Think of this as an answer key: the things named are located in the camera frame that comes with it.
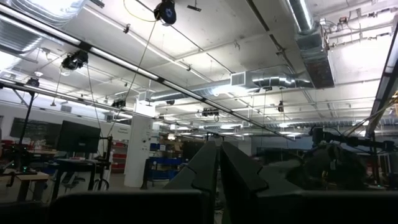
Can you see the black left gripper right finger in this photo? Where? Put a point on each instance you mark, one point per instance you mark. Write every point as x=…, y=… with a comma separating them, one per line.
x=239, y=174

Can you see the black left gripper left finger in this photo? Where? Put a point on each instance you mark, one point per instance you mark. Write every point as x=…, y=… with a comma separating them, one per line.
x=199, y=174

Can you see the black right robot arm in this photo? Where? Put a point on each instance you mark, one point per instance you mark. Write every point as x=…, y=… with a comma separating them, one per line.
x=329, y=168

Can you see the blue storage bins shelf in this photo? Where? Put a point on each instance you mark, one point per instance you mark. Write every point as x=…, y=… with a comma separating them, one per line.
x=164, y=161

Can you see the white building pillar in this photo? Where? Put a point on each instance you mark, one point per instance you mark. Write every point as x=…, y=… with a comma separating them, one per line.
x=138, y=152

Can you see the red storage bins shelf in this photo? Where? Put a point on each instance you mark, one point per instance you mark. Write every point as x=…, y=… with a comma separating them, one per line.
x=118, y=158

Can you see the black desk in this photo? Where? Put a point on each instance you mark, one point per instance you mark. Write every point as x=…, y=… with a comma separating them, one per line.
x=77, y=163

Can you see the black computer monitor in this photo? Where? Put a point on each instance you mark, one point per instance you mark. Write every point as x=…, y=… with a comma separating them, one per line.
x=77, y=137

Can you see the wooden side table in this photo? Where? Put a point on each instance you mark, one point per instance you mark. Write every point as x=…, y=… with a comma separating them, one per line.
x=28, y=179

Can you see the black stand pole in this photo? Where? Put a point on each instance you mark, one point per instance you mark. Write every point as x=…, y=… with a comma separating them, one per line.
x=27, y=118

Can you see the silver round air duct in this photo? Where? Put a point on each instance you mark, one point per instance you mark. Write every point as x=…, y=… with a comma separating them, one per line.
x=273, y=80

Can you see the large rectangular air duct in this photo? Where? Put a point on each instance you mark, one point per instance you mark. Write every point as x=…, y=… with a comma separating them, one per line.
x=314, y=53

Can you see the overhead frame light bar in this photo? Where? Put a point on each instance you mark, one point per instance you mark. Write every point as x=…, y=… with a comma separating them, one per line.
x=385, y=84

